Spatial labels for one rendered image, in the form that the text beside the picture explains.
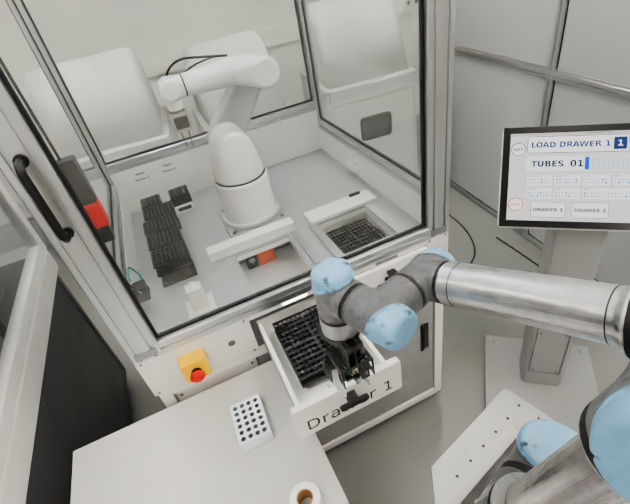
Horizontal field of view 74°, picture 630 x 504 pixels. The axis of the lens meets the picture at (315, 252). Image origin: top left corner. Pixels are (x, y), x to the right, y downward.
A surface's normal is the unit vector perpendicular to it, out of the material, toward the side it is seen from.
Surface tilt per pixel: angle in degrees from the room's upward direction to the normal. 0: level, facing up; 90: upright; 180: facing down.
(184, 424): 0
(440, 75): 90
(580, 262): 90
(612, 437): 80
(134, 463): 0
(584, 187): 50
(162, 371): 90
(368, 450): 0
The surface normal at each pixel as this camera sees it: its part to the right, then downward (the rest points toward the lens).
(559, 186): -0.33, -0.03
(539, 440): -0.06, -0.87
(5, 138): 0.40, 0.50
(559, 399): -0.18, -0.76
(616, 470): -0.72, 0.38
